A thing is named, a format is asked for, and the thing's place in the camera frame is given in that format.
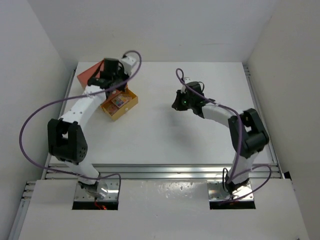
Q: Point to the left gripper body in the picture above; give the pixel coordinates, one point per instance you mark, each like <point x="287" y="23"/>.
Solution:
<point x="120" y="77"/>

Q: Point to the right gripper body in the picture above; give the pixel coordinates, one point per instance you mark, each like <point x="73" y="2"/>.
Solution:
<point x="183" y="102"/>

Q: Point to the colourful square eyeshadow palette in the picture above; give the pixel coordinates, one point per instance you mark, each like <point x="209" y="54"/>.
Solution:
<point x="120" y="100"/>

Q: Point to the orange drawer box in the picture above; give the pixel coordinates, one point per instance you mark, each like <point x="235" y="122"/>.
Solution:
<point x="92" y="72"/>

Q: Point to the four-pan brown eyeshadow palette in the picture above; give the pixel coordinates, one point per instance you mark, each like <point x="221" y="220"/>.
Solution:
<point x="111" y="108"/>

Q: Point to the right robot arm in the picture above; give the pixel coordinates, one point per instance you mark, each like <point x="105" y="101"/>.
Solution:
<point x="247" y="132"/>

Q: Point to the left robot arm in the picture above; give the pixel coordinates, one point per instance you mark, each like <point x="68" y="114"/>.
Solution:
<point x="66" y="140"/>

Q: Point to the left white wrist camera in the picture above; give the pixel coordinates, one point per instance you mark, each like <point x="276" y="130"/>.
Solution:
<point x="128" y="63"/>

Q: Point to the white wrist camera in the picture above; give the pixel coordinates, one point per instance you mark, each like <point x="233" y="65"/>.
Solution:
<point x="128" y="63"/>
<point x="186" y="81"/>

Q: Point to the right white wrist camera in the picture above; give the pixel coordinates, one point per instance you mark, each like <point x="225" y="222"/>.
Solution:
<point x="186" y="81"/>

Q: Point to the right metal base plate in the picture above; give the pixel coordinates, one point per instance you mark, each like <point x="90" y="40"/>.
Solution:
<point x="216" y="193"/>

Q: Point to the metal base plate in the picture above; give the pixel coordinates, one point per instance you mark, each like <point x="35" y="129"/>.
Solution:
<point x="105" y="190"/>
<point x="216" y="193"/>

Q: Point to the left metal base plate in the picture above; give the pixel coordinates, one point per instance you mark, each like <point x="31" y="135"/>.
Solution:
<point x="105" y="190"/>

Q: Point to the aluminium rail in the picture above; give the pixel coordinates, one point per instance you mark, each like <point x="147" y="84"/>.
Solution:
<point x="162" y="171"/>

